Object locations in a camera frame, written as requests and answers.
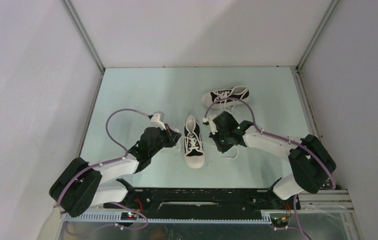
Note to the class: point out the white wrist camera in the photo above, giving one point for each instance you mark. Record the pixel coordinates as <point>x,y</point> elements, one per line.
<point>209,121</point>
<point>156,119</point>

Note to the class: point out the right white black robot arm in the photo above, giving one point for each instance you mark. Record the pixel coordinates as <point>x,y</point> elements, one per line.
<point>310,162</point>

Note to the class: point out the black white sneaker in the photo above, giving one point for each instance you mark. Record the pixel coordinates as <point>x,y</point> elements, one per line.
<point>226,99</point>
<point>195,154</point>

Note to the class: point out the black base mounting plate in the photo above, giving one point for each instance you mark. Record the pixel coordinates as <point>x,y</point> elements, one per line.
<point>206,203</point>

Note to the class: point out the right controller board with LEDs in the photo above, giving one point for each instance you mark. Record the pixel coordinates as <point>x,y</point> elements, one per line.
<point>280,223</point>

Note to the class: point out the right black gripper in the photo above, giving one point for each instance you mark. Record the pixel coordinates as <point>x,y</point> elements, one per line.
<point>222,148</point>

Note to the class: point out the controller board with leds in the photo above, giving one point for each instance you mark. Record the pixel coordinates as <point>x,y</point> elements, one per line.
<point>128,216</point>
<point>280,223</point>

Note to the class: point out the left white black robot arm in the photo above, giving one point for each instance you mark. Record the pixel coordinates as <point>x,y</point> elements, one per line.
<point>81,185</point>

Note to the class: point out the grey slotted cable duct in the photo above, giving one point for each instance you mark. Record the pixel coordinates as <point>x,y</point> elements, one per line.
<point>118,217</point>

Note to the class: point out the aluminium front frame rail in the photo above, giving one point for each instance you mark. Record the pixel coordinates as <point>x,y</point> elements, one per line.
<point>324,198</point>

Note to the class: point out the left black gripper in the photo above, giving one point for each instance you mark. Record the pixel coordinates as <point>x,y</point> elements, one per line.
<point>172,136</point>

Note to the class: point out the left controller board with LEDs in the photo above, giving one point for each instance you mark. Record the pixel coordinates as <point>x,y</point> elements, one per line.
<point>128,216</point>

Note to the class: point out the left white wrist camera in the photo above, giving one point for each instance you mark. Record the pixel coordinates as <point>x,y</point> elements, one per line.
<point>156,119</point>

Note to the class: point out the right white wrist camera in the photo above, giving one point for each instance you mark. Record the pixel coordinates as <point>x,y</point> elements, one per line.
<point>209,121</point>

